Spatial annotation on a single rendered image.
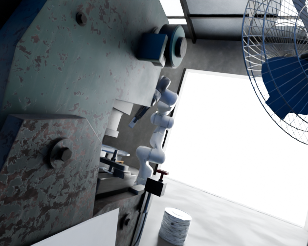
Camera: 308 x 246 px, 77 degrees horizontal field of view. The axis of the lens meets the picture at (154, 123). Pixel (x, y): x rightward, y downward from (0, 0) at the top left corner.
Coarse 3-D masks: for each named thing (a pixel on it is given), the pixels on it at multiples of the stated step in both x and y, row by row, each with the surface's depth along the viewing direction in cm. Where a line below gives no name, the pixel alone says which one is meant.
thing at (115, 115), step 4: (112, 108) 93; (112, 112) 93; (116, 112) 96; (120, 112) 99; (112, 116) 94; (116, 116) 97; (120, 116) 100; (112, 120) 95; (116, 120) 98; (108, 124) 92; (112, 124) 96; (116, 124) 99; (108, 128) 93; (112, 128) 96; (116, 128) 99
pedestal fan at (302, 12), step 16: (272, 0) 55; (304, 0) 67; (304, 16) 65; (256, 64) 52; (272, 64) 61; (288, 64) 52; (304, 64) 53; (272, 80) 52; (288, 80) 59; (304, 80) 59; (272, 96) 56; (288, 96) 57; (304, 96) 53; (288, 112) 54; (304, 112) 55
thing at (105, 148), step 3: (102, 144) 120; (102, 147) 100; (105, 147) 104; (108, 147) 109; (111, 147) 120; (102, 150) 92; (105, 150) 92; (108, 150) 100; (111, 150) 102; (120, 150) 118; (117, 153) 95; (120, 153) 103; (123, 153) 107; (126, 153) 112
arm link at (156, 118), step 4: (156, 112) 172; (160, 112) 161; (168, 112) 163; (152, 116) 169; (156, 116) 168; (160, 116) 167; (152, 120) 169; (156, 120) 167; (160, 120) 166; (156, 124) 170; (160, 124) 168
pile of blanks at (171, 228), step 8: (168, 216) 194; (168, 224) 192; (176, 224) 188; (184, 224) 189; (160, 232) 196; (168, 232) 189; (176, 232) 187; (184, 232) 190; (168, 240) 189; (176, 240) 187; (184, 240) 191
